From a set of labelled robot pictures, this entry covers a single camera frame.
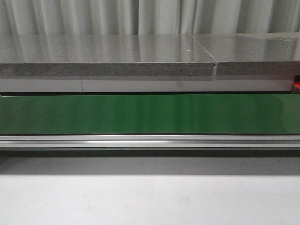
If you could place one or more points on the grey stone countertop left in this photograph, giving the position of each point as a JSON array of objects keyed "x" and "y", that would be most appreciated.
[{"x": 103, "y": 56}]

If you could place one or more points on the red plastic bin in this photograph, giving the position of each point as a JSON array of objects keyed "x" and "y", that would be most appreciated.
[{"x": 296, "y": 87}]

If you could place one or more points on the green conveyor belt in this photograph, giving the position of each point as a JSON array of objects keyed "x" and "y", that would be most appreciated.
[{"x": 151, "y": 114}]

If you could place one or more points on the grey curtain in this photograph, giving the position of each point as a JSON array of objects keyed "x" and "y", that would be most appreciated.
[{"x": 127, "y": 17}]

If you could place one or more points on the grey stone countertop right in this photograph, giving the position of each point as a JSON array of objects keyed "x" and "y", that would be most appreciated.
[{"x": 275, "y": 54}]

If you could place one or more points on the grey stone countertop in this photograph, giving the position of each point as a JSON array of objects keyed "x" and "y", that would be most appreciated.
[
  {"x": 103, "y": 56},
  {"x": 275, "y": 54}
]

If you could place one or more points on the aluminium conveyor frame rail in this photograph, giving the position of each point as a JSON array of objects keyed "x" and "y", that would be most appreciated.
[{"x": 145, "y": 142}]

